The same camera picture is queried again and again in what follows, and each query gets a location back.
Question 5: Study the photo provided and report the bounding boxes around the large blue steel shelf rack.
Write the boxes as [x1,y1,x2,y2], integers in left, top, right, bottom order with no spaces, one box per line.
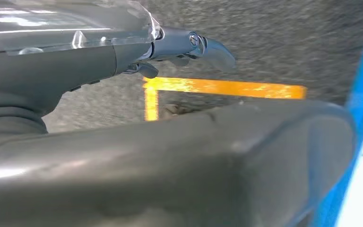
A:
[310,3,363,227]

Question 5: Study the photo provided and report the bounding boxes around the yellow floor tape square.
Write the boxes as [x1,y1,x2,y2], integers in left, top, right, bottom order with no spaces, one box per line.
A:
[143,77,308,122]

